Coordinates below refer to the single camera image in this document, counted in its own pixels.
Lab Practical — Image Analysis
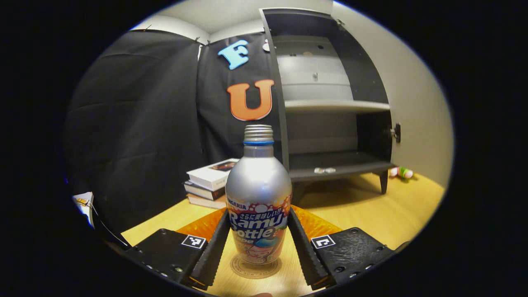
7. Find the silver printed bottle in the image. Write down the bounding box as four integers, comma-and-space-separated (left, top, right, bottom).
225, 125, 293, 266

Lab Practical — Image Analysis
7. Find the beige cabinet door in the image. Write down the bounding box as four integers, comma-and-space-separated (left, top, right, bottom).
331, 0, 455, 189

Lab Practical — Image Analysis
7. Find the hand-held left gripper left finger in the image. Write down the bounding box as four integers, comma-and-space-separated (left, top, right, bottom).
124, 206, 231, 291

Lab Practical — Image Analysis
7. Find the dark grey cabinet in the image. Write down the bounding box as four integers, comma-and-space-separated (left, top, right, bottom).
259, 7, 402, 207

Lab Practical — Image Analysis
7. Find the white book with picture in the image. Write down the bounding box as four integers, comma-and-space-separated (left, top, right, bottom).
186, 158, 241, 192

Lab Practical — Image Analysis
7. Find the dark grey book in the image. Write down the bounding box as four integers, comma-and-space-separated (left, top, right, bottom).
183, 180, 227, 201

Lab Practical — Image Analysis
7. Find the green plush toy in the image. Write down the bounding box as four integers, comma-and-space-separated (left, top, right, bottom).
389, 166, 414, 180

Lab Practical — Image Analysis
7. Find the thin black cable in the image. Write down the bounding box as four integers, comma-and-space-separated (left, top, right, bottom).
90, 201, 131, 249

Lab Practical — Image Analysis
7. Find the round brown coaster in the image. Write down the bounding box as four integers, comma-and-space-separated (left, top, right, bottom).
230, 252, 282, 280

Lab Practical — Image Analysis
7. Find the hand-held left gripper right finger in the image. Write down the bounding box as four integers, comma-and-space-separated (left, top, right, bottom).
288, 205, 397, 290

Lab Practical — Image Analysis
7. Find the tan book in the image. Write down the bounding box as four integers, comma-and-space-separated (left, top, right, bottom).
186, 193, 228, 210

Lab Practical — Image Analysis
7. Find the black backdrop cloth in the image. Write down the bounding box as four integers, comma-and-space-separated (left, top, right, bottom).
64, 30, 286, 236

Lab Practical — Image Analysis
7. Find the white and yellow object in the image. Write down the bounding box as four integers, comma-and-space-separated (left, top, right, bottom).
72, 191, 96, 228

